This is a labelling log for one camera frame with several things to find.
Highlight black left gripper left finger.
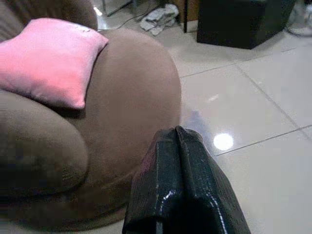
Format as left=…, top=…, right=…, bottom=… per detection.
left=121, top=126, right=195, bottom=234

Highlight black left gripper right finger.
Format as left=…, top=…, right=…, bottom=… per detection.
left=175, top=125, right=252, bottom=234

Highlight brown round sofa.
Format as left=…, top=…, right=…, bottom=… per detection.
left=0, top=0, right=183, bottom=232

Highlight pink pillow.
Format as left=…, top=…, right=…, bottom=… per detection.
left=0, top=18, right=110, bottom=110

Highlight white crumpled cloth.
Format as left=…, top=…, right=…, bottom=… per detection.
left=140, top=3, right=180, bottom=36

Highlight dark wooden furniture leg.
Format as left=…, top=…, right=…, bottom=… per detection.
left=183, top=0, right=189, bottom=34

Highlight black box cabinet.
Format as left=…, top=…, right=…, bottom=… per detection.
left=196, top=0, right=297, bottom=50

